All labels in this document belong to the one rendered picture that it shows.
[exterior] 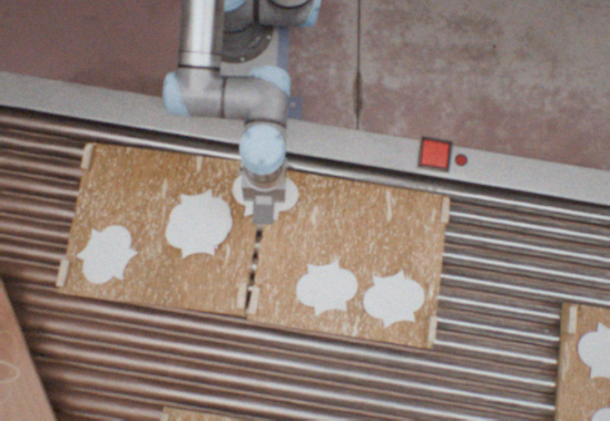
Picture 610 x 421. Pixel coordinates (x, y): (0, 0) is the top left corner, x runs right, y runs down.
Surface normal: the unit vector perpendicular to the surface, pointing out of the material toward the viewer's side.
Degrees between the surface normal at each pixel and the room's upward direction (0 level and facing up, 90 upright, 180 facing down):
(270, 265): 0
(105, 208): 0
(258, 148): 0
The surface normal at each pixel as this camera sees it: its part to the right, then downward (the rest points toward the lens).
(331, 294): 0.04, -0.25
